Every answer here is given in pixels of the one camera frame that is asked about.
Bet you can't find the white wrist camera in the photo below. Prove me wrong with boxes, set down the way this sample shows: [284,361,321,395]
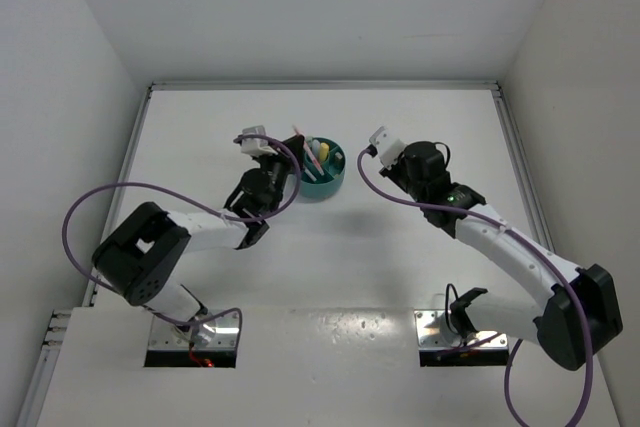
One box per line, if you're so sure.
[234,125,276,157]
[369,126,406,169]

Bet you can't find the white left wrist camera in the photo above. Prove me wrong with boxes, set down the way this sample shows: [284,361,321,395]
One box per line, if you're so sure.
[234,125,276,157]

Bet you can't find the green pen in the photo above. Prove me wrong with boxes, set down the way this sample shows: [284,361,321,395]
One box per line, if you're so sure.
[304,167,317,183]

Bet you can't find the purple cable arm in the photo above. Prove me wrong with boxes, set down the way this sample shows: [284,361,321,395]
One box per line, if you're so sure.
[62,134,304,343]
[356,145,594,427]

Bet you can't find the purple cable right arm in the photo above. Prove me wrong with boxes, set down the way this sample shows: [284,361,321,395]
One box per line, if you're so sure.
[356,145,594,427]

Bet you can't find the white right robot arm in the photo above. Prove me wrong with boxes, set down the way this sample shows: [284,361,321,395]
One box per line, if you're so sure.
[366,133,623,371]

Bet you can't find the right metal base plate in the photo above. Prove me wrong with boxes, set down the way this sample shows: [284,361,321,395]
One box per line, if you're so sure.
[414,309,508,352]

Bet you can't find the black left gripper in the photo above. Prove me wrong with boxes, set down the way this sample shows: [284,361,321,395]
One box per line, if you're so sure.
[253,134,304,216]

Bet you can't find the metal base plate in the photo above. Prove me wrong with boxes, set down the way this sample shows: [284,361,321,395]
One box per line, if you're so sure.
[148,310,241,352]
[414,309,508,352]

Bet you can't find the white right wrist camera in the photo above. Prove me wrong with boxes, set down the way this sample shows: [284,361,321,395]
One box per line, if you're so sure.
[369,126,406,169]

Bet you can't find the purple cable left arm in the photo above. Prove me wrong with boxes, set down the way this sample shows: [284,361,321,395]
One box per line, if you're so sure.
[62,134,304,343]

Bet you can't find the pink pen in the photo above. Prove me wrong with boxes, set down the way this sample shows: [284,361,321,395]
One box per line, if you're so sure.
[292,124,324,175]

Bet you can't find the teal round divided organizer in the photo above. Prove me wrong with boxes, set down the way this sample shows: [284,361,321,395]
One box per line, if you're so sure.
[299,137,346,201]

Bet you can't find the yellow highlighter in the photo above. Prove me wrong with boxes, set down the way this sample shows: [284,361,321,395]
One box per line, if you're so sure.
[318,142,330,164]

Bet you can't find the blue highlighter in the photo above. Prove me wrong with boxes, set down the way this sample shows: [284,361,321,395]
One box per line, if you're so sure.
[311,139,321,160]

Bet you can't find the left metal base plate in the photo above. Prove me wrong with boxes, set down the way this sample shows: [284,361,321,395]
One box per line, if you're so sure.
[148,310,241,352]

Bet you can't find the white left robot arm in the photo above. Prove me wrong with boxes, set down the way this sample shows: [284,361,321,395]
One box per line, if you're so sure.
[92,127,305,334]

